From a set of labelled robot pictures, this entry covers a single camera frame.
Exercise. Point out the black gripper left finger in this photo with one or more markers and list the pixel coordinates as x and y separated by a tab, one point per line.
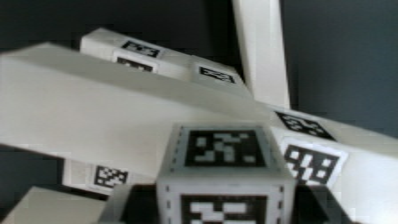
129	206

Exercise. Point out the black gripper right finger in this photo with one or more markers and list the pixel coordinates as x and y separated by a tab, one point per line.
316	209

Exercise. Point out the long white chair back post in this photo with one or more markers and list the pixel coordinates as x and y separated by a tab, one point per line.
92	111

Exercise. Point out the white chair seat piece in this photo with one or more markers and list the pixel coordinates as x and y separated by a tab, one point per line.
95	178

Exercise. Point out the small white tagged cube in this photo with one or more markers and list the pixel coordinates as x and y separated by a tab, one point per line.
51	207

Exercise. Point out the white chair leg with screw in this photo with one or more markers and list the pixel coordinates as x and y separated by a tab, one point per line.
216	76

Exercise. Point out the white chair leg block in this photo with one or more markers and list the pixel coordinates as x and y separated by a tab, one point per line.
140	55

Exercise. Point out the white U-shaped boundary frame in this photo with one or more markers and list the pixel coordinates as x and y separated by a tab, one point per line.
261	49

